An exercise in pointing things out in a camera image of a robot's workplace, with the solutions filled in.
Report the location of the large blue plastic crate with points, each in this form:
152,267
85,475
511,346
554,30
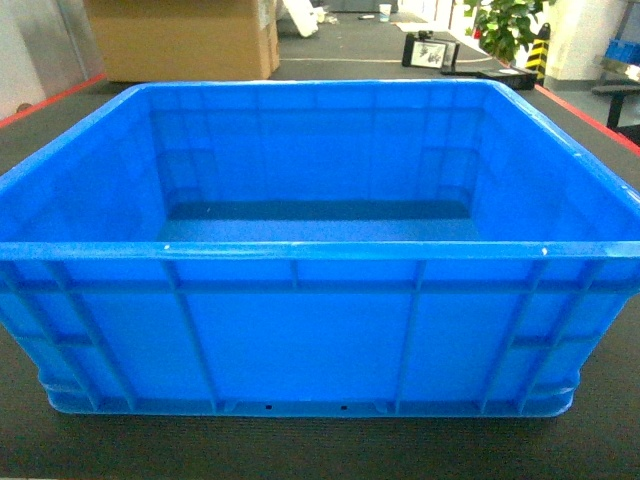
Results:
394,248

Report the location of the large brown cardboard box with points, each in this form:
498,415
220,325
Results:
153,41

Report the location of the white paper cup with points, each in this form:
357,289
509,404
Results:
385,11

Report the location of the black flat case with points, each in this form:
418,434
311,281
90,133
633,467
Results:
514,78

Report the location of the green potted plant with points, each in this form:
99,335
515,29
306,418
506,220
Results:
504,27

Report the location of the yellow black striped post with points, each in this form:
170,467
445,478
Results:
538,54

